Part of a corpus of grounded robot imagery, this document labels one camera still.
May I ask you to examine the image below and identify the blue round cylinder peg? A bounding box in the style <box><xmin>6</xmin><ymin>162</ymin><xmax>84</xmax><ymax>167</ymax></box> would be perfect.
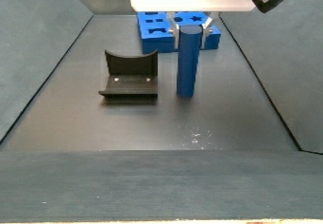
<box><xmin>177</xmin><ymin>25</ymin><xmax>202</xmax><ymax>97</ymax></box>

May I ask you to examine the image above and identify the blue shape sorting board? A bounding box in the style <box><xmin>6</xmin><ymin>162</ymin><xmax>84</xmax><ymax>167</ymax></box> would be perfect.
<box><xmin>138</xmin><ymin>11</ymin><xmax>209</xmax><ymax>54</ymax></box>

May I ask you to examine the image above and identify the black curved cradle holder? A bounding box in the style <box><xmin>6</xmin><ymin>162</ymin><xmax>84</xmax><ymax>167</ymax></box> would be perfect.
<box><xmin>99</xmin><ymin>51</ymin><xmax>158</xmax><ymax>97</ymax></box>

